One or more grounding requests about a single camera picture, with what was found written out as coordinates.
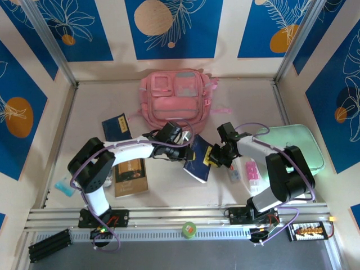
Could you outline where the dark blue book yellow label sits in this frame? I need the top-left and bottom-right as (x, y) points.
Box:
(182, 134), (216, 184)
(101, 111), (133, 142)

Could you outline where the clear plastic small case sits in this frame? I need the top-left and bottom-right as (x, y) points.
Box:
(227, 164), (241, 183)

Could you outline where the brown book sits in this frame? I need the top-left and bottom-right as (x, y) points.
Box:
(111, 157), (150, 199)

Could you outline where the pink backpack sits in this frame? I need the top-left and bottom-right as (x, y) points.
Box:
(129, 70), (233, 136)

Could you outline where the light blue tissue pack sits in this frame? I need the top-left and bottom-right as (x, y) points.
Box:
(53, 174), (75, 197)

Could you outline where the pink white pill box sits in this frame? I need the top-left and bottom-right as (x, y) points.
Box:
(245, 160), (264, 195)

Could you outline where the green tape roll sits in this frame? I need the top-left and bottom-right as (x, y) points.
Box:
(181, 221), (197, 240)

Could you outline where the mint green zip case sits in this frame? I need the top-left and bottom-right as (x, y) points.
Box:
(254, 124), (327, 177)

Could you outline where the black power distribution board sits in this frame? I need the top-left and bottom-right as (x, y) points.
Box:
(286, 221), (327, 242)

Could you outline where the black extrusion block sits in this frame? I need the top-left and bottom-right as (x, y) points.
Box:
(28, 228), (71, 264)

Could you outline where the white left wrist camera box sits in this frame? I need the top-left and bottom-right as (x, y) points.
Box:
(181, 130), (195, 144)

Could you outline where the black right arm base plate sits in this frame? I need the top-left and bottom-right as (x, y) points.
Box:
(224, 207), (282, 226)

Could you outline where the aluminium mounting rail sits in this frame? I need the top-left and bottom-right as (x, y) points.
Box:
(24, 201), (332, 233)

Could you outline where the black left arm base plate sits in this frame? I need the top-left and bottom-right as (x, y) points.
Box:
(78, 209), (130, 228)

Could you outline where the grey slotted cable duct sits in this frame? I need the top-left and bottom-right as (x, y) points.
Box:
(33, 227), (293, 242)

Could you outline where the aluminium corner post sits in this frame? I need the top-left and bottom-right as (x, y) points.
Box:
(19, 0), (79, 87)
(273, 0), (331, 85)

